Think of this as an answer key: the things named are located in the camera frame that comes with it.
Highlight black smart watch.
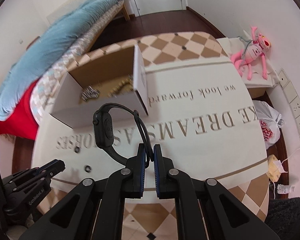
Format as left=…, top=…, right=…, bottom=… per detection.
left=92, top=103, right=153, bottom=168

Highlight gold bead bracelet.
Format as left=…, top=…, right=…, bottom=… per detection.
left=107, top=77, right=134, bottom=96

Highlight red blanket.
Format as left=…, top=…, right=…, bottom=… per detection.
left=0, top=80, right=39, bottom=140

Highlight checkered patterned quilt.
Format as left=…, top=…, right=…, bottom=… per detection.
left=31, top=0, right=126, bottom=126

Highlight cream printed table mat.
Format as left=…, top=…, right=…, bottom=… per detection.
left=31, top=31, right=271, bottom=240

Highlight white cardboard box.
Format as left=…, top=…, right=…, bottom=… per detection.
left=50, top=45, right=148, bottom=128

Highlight white plastic bag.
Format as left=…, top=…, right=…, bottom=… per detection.
left=253, top=100, right=283, bottom=149

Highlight light blue blanket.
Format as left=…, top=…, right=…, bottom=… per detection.
left=0, top=0, right=122, bottom=121

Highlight dark fuzzy sleeve right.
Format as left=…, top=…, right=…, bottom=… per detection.
left=265, top=197, right=300, bottom=239

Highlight pink panther plush toy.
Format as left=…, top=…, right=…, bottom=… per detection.
left=230, top=26, right=271, bottom=80

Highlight yellow charger with cable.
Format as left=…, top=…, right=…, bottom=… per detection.
left=267, top=148, right=300, bottom=183

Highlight white wall power strip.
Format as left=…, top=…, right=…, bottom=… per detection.
left=278, top=69, right=300, bottom=137

